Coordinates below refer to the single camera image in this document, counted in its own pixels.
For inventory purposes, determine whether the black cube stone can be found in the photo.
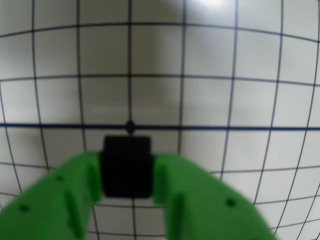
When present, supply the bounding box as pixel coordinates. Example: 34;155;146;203
101;135;154;200

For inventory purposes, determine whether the white gridded go board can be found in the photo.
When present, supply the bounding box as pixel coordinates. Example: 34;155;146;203
0;0;320;240

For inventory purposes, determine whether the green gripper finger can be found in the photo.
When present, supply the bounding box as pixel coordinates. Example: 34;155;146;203
0;151;104;240
152;153;279;240

